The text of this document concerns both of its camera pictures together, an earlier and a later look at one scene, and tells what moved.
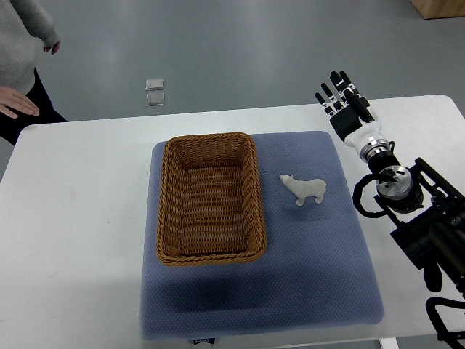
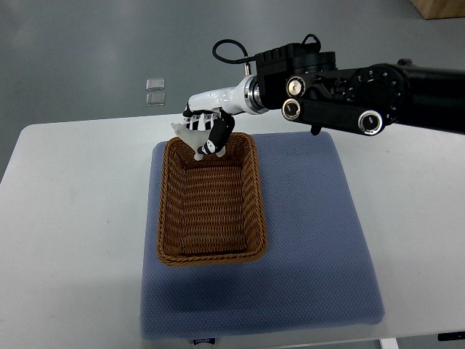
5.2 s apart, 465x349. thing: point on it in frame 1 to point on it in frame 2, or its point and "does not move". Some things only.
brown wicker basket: x=209 y=208 does not move
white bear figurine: x=301 y=190 to x=194 y=139
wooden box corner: x=439 y=9 does not move
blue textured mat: x=313 y=273 does not move
